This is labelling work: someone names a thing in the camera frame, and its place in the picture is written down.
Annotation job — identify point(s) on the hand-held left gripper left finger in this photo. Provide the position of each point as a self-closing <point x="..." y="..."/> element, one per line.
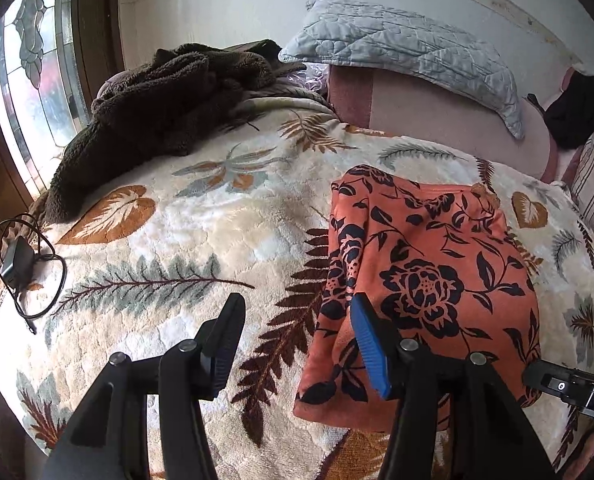
<point x="222" y="360"/>

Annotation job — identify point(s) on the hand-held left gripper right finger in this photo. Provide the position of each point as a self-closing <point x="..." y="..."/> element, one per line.
<point x="372" y="350"/>

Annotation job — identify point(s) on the orange floral garment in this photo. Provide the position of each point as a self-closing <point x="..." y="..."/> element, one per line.
<point x="427" y="280"/>

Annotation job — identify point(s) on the cream leaf print blanket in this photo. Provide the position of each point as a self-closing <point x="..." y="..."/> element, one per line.
<point x="177" y="240"/>

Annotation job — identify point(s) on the pink bed sheet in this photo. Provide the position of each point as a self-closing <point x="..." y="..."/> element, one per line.
<point x="427" y="110"/>

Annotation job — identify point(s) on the dark brown fleece blanket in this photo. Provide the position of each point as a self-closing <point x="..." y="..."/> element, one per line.
<point x="152" y="110"/>

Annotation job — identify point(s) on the black cloth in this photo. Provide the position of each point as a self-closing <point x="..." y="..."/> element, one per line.
<point x="582" y="110"/>

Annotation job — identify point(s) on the purple patterned cloth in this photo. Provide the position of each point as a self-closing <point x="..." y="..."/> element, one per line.
<point x="302" y="80"/>

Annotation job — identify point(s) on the grey quilted pillow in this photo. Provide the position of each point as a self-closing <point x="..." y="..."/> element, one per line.
<point x="402" y="45"/>

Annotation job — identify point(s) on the stained glass window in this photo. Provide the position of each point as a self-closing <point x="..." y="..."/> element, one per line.
<point x="32" y="85"/>

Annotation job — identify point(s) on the wooden window frame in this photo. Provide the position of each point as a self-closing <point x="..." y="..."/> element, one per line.
<point x="97" y="35"/>

